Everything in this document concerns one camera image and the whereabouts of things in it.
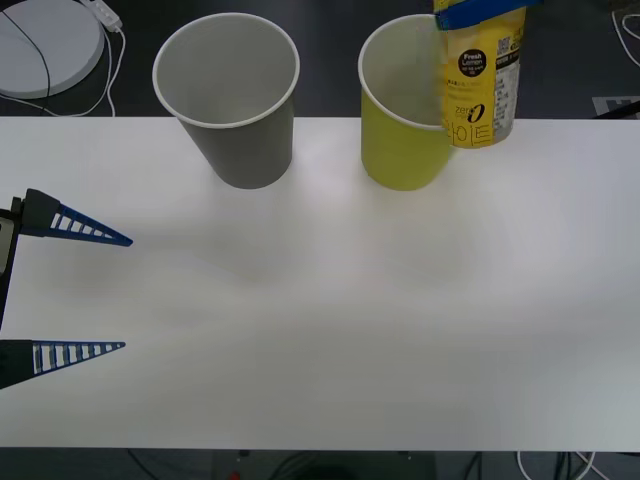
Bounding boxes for grey plastic bin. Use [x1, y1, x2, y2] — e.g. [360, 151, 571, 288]
[152, 12, 301, 190]

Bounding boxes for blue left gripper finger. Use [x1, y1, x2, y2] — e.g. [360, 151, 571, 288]
[21, 188, 135, 248]
[0, 338, 127, 391]

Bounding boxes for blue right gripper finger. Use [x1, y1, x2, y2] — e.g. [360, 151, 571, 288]
[433, 0, 545, 33]

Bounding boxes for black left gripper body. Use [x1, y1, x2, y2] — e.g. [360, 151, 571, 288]
[0, 197, 24, 332]

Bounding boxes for yellow-green plastic bin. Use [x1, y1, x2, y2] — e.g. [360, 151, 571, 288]
[357, 13, 459, 192]

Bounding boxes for yellow bottle with black cap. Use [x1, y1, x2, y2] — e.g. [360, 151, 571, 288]
[439, 0, 528, 150]

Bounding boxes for white power strip cable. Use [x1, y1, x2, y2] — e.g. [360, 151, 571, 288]
[0, 27, 127, 119]

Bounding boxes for grey marker board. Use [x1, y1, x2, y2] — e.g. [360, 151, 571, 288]
[592, 94, 640, 121]

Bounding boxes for looped white cable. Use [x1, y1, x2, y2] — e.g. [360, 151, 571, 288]
[608, 0, 640, 69]

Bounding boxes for white power strip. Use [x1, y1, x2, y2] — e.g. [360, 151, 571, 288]
[82, 0, 124, 34]

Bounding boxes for pale grey round disc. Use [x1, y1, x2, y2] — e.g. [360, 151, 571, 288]
[0, 0, 106, 100]

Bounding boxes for thin black cable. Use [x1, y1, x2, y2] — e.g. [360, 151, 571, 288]
[0, 8, 53, 114]

